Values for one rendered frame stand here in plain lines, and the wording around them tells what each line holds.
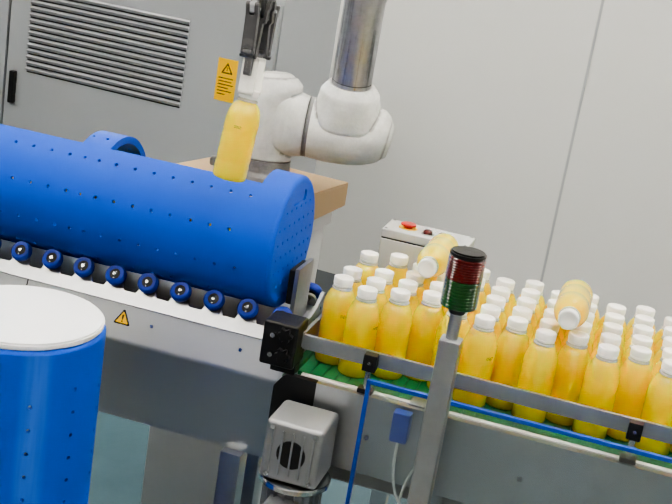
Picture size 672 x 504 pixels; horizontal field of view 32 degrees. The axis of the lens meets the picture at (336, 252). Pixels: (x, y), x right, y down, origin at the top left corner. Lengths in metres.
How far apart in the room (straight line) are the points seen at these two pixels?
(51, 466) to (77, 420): 0.09
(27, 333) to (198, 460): 1.26
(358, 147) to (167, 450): 0.97
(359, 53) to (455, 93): 2.22
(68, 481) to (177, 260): 0.56
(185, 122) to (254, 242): 1.84
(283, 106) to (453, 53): 2.21
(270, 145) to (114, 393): 0.75
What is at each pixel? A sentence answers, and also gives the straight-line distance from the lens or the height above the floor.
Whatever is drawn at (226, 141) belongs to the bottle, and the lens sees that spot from 2.23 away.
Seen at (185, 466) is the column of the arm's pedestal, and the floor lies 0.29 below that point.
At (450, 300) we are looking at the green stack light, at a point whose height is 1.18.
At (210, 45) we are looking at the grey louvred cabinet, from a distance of 4.03.
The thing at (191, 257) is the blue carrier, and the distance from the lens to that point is 2.37.
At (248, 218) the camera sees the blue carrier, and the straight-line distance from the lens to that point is 2.31.
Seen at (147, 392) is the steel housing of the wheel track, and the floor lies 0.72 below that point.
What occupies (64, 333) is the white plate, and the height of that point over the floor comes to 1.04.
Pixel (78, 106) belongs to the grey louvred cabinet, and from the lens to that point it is 4.33.
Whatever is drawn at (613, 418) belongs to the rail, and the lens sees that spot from 2.19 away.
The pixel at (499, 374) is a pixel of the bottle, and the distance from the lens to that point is 2.26.
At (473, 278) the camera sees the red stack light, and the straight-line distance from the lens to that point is 1.95.
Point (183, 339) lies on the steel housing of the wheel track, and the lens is 2.44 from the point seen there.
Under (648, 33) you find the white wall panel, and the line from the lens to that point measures 4.86.
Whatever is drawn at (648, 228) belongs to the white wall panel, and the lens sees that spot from 4.95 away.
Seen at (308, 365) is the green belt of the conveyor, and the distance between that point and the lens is 2.32.
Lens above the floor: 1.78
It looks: 17 degrees down
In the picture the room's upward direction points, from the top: 9 degrees clockwise
